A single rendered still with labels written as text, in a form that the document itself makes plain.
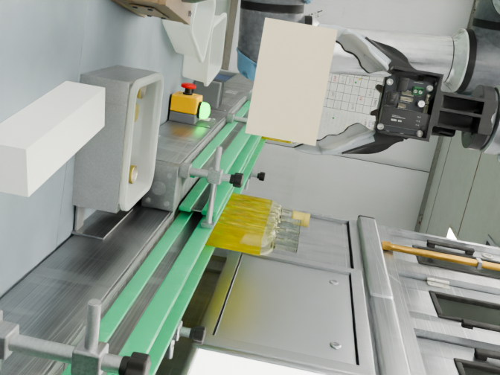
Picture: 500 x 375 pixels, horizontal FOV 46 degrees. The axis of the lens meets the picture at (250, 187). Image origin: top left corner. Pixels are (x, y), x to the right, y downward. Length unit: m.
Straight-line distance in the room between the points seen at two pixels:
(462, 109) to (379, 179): 6.71
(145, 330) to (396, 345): 0.60
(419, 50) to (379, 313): 0.59
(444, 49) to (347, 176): 6.25
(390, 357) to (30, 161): 0.80
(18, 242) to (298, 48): 0.48
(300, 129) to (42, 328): 0.41
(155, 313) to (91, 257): 0.17
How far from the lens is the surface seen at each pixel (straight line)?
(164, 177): 1.17
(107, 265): 0.95
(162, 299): 0.91
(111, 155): 0.98
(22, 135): 0.74
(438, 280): 1.71
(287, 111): 0.62
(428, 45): 1.13
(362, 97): 7.13
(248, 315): 1.23
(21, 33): 0.79
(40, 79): 0.85
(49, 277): 0.91
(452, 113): 0.66
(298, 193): 7.40
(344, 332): 1.25
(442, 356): 1.37
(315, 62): 0.62
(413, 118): 0.64
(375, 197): 7.43
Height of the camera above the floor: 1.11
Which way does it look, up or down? 4 degrees down
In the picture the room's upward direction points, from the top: 101 degrees clockwise
